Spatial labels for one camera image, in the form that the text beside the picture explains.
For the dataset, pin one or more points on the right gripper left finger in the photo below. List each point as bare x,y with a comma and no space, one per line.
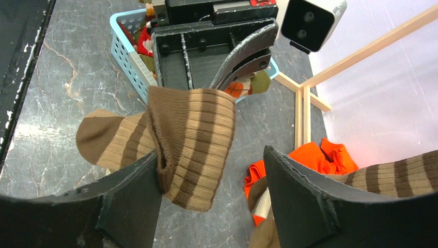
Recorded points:
118,210

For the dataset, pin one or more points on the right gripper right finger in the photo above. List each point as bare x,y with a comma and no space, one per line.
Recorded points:
312,210

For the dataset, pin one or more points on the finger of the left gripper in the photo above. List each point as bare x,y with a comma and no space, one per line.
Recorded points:
231,70
188,56

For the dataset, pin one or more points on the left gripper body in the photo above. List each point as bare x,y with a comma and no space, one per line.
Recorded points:
176,12

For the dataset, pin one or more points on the brown beige striped sock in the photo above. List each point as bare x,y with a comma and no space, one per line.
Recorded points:
405,178
191,132

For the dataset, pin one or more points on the pile of socks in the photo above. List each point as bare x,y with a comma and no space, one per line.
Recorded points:
141,40

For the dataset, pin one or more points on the argyle patterned sock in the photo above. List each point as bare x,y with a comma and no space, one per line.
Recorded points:
254,83

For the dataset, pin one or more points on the orange shirt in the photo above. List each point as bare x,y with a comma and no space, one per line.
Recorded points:
328,158

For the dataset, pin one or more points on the wooden drying rack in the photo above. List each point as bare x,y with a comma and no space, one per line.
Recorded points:
304,98

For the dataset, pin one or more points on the light blue basket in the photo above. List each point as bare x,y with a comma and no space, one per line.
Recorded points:
130,61

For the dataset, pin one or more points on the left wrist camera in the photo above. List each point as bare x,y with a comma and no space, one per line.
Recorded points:
309,24

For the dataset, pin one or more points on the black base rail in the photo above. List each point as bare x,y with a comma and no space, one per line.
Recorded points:
23,28

